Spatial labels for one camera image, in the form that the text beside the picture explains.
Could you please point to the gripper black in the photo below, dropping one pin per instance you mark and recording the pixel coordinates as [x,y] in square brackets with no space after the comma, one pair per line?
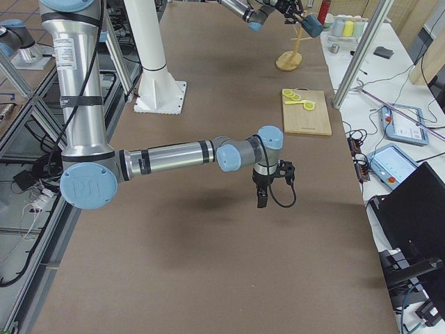
[260,181]
[287,5]

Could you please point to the dark teal mug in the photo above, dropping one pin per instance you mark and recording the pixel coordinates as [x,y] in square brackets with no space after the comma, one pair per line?
[311,26]

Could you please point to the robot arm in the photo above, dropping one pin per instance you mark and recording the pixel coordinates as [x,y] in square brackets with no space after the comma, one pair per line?
[92,169]
[254,17]

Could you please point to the wooden cup storage rack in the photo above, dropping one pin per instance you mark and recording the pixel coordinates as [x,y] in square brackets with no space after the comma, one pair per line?
[290,60]

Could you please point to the grey cup lying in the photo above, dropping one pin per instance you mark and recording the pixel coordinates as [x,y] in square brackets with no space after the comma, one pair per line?
[338,27]

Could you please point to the small steel cup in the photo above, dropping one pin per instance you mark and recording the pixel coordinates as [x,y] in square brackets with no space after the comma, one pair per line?
[334,48]

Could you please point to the yellow cup lying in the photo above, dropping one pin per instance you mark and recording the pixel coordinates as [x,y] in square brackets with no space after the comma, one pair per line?
[348,29]

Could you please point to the light blue cup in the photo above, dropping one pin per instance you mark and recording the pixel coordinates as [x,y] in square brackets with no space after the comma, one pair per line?
[358,29]

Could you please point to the red thermos bottle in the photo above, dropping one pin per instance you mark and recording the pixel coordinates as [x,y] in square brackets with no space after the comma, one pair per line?
[323,11]

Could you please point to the wooden cutting board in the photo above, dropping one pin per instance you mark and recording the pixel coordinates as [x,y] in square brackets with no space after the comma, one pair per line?
[297,120]

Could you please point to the yellow plastic knife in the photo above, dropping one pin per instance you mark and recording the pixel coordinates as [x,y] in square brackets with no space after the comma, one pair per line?
[288,102]

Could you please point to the black square pad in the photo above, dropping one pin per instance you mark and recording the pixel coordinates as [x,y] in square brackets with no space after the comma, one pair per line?
[383,52]

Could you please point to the blue teach pendant near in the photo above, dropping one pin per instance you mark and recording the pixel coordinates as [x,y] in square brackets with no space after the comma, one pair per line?
[391,165]

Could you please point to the blue teach pendant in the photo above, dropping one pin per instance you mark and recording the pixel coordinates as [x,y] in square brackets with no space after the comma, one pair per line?
[398,128]
[391,165]

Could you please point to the blue teach pendant far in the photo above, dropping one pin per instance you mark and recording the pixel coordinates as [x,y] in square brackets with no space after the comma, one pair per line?
[398,128]

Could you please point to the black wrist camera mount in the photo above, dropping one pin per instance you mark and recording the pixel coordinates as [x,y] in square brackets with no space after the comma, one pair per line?
[286,170]

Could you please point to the aluminium frame post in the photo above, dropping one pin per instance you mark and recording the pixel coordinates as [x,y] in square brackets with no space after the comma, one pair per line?
[361,51]

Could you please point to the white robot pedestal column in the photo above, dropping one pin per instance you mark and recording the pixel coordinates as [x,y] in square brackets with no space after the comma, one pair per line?
[158,91]

